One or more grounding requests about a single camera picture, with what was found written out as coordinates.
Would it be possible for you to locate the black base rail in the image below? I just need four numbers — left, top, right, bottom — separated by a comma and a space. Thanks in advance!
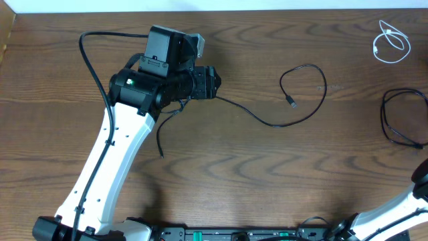
150, 226, 411, 241

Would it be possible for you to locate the black USB cable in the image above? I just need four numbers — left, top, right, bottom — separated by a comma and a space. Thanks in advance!
380, 88, 428, 150
156, 64, 328, 159

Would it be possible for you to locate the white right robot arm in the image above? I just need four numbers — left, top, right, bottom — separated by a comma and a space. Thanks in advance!
328, 161, 427, 241

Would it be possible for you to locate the white USB cable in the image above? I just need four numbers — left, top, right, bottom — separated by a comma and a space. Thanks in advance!
372, 19, 412, 64

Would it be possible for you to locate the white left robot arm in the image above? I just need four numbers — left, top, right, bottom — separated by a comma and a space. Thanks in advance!
32, 25, 221, 240

